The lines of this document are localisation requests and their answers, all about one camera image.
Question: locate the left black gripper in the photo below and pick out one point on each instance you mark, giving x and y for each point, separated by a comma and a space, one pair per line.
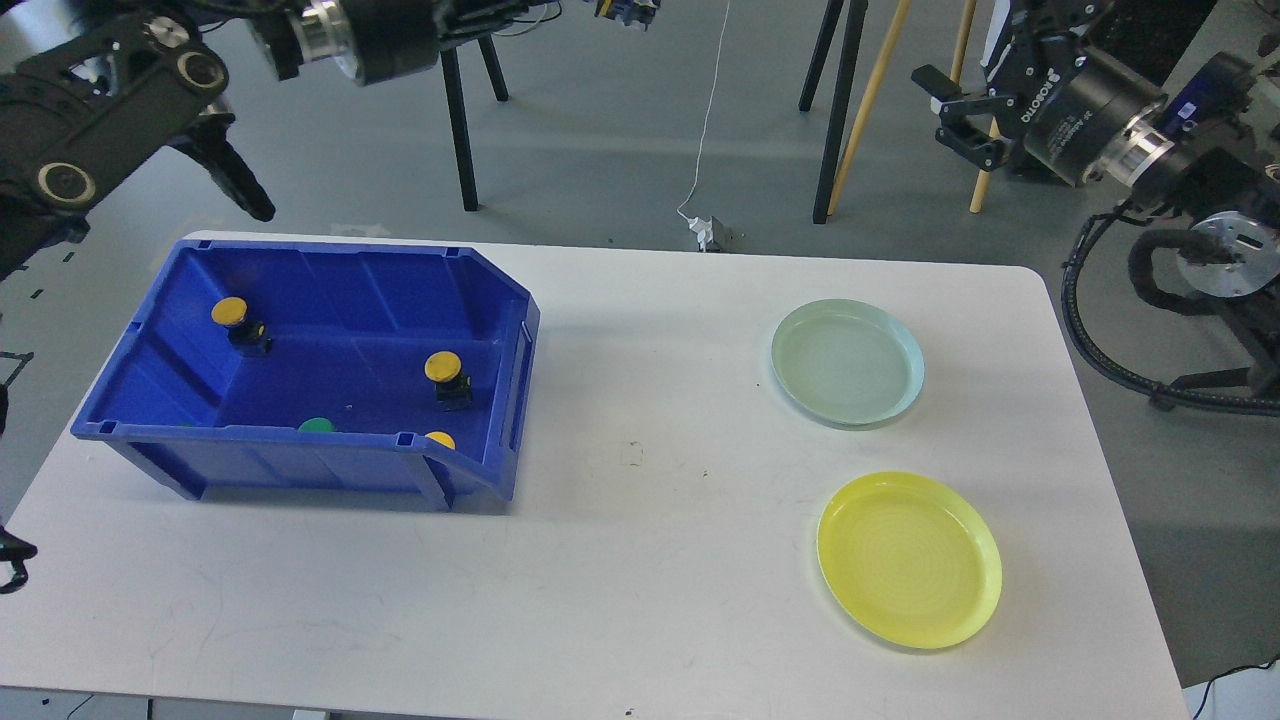
389, 39

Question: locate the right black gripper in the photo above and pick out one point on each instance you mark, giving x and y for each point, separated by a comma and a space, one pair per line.
1050, 109

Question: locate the yellow push button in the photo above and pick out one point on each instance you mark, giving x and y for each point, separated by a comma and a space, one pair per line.
246, 334
452, 384
442, 438

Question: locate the green push button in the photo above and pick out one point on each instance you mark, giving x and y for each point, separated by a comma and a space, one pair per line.
316, 424
633, 14

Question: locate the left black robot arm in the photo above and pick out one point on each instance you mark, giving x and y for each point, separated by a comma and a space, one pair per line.
138, 76

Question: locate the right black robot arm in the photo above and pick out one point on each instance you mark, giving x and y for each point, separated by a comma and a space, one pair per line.
1201, 192

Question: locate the light green plate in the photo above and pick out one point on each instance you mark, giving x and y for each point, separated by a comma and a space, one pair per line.
847, 363

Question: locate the yellow push button front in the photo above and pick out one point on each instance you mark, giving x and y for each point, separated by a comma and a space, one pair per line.
442, 438

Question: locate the green push button front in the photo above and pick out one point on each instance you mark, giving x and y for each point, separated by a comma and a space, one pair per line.
316, 424

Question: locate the yellow plate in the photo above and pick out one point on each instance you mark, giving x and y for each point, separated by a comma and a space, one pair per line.
909, 560

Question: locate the black tripod legs left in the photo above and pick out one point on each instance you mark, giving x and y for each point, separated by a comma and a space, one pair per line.
456, 106

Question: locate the wooden leg left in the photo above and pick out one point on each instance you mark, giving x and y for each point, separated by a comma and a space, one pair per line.
868, 100

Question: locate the black cabinet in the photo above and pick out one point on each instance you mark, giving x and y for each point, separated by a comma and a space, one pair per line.
1147, 36

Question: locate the black stand leg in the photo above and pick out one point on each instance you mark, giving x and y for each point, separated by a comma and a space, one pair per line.
842, 23

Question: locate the white power adapter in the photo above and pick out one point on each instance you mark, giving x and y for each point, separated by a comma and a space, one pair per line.
711, 235

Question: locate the black office chair base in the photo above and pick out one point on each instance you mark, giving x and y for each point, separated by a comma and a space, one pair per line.
1247, 390

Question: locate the blue plastic bin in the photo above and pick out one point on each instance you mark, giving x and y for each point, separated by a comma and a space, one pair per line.
351, 325

